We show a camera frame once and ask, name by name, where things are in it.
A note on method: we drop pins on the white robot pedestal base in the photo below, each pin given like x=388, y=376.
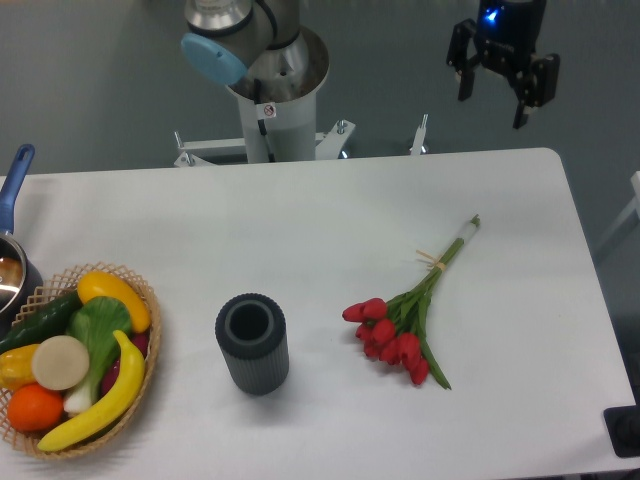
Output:
x=272, y=133

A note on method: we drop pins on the yellow toy bell pepper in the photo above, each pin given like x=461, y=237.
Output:
x=16, y=369

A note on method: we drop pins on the beige round toy disc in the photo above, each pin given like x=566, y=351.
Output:
x=60, y=363

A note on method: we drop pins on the green toy cucumber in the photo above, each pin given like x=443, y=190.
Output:
x=50, y=320

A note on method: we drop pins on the dark red toy vegetable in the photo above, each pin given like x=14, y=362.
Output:
x=141, y=341

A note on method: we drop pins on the white furniture frame right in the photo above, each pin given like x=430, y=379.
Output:
x=622, y=225

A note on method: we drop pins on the woven wicker basket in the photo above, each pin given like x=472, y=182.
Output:
x=53, y=288

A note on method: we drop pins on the blue handled saucepan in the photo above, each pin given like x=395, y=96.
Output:
x=19, y=277

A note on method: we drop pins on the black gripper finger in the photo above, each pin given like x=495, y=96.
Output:
x=458, y=57
x=535, y=86

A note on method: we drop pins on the red tulip bouquet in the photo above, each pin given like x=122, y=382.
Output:
x=394, y=331

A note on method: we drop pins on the dark grey ribbed vase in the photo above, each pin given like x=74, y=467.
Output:
x=251, y=332

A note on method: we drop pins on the yellow toy squash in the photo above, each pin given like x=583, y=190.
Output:
x=102, y=284

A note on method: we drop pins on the green toy bok choy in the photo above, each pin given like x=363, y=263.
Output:
x=93, y=325

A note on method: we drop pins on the yellow toy banana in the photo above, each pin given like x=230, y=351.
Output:
x=106, y=410

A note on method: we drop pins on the black device at table edge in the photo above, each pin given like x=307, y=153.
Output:
x=623, y=428

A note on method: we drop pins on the toy orange fruit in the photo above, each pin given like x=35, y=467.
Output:
x=34, y=408

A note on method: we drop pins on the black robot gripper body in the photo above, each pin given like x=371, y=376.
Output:
x=506, y=33

